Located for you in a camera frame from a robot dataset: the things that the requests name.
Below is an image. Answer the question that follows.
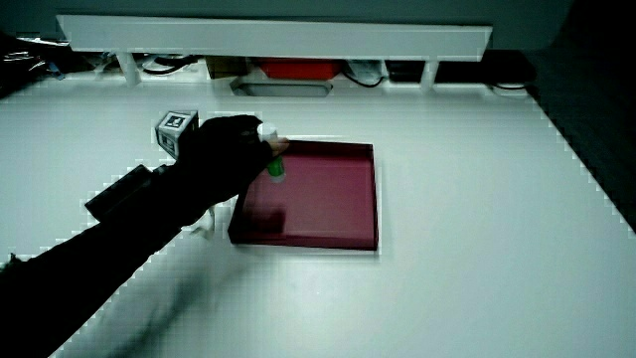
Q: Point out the person's right hand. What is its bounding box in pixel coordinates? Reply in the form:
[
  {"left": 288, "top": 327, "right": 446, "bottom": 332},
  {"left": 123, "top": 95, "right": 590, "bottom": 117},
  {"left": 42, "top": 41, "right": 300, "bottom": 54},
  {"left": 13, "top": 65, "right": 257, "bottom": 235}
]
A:
[{"left": 154, "top": 109, "right": 291, "bottom": 228}]

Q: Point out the green glue stick white cap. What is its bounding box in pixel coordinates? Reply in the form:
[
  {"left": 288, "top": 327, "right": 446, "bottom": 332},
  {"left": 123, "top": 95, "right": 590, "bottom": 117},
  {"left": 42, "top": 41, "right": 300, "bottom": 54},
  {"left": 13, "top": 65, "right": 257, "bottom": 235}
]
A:
[{"left": 256, "top": 121, "right": 288, "bottom": 184}]

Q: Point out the dark red square tray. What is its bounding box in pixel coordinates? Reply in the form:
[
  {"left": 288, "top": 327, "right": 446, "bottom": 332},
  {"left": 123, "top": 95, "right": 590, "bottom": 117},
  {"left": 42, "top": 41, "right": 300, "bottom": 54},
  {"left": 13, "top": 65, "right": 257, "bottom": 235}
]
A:
[{"left": 227, "top": 138, "right": 380, "bottom": 252}]

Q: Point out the person's right forearm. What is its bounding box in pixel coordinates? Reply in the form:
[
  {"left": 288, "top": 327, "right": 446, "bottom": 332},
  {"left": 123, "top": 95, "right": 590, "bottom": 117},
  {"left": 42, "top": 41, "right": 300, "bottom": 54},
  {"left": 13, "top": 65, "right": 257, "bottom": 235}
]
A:
[{"left": 0, "top": 171, "right": 200, "bottom": 358}]

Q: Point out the brown cardboard box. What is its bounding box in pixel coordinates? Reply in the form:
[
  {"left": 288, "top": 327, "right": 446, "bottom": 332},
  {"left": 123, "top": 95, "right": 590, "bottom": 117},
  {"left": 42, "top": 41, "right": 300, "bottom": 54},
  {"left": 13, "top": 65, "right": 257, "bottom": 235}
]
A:
[{"left": 205, "top": 55, "right": 250, "bottom": 81}]

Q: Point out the black wrist tracker box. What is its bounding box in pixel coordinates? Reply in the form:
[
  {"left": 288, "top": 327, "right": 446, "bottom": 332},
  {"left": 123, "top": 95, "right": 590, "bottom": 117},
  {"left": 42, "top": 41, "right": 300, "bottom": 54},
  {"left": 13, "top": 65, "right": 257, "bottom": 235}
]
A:
[{"left": 83, "top": 164, "right": 168, "bottom": 224}]

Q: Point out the red box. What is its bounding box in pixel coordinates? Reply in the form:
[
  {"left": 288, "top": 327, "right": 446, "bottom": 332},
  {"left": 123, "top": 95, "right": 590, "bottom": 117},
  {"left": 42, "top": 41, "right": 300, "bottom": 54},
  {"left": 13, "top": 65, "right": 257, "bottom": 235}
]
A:
[{"left": 256, "top": 58, "right": 345, "bottom": 82}]

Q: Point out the white desk shelf riser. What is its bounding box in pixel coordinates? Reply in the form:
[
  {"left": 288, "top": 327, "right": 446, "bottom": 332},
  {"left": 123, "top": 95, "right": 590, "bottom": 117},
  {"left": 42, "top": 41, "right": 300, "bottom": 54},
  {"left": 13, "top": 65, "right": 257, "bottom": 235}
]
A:
[{"left": 56, "top": 13, "right": 494, "bottom": 93}]

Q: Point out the white plastic bag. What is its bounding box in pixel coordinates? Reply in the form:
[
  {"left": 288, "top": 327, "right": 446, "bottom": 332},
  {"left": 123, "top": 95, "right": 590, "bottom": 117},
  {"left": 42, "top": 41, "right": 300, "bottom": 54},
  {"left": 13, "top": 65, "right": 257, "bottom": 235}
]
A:
[{"left": 346, "top": 59, "right": 385, "bottom": 85}]

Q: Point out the black flat device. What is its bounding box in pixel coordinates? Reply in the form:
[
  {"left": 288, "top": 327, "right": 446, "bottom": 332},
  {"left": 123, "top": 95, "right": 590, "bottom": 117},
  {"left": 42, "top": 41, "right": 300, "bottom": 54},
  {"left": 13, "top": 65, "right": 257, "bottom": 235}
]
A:
[{"left": 385, "top": 58, "right": 537, "bottom": 85}]

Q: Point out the grey desk cable grommet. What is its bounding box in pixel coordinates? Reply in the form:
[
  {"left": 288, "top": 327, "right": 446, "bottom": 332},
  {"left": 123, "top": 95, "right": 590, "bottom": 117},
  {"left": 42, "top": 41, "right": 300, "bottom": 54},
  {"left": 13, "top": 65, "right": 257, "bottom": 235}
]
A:
[{"left": 229, "top": 79, "right": 335, "bottom": 98}]

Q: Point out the black cable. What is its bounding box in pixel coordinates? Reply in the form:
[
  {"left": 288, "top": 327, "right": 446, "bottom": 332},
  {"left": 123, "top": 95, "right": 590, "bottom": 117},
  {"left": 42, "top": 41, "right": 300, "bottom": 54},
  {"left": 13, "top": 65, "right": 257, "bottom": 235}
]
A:
[
  {"left": 141, "top": 54, "right": 201, "bottom": 77},
  {"left": 341, "top": 70, "right": 387, "bottom": 90}
]

